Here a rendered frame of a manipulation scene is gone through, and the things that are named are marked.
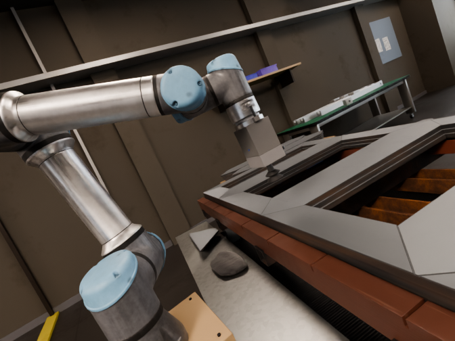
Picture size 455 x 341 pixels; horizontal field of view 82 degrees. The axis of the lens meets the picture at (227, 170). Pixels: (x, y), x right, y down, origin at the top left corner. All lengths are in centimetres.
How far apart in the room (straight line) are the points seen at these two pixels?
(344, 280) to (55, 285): 362
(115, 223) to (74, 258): 310
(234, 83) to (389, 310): 49
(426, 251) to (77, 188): 67
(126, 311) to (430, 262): 50
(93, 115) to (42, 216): 325
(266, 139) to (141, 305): 43
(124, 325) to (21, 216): 326
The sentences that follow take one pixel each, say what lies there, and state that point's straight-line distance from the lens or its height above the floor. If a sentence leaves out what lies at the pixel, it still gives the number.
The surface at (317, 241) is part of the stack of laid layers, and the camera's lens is 56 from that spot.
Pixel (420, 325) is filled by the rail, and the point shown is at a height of 83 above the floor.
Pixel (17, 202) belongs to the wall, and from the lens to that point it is 378.
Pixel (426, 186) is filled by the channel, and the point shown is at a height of 70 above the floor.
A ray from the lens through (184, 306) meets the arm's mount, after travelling 79.
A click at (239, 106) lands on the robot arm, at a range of 61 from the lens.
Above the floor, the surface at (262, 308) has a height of 68.
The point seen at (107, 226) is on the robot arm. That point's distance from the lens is 70.
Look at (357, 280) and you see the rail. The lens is 47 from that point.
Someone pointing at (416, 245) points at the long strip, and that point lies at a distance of 47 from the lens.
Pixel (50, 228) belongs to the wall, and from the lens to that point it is 375.
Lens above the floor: 111
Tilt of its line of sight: 7 degrees down
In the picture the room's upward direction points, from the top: 24 degrees counter-clockwise
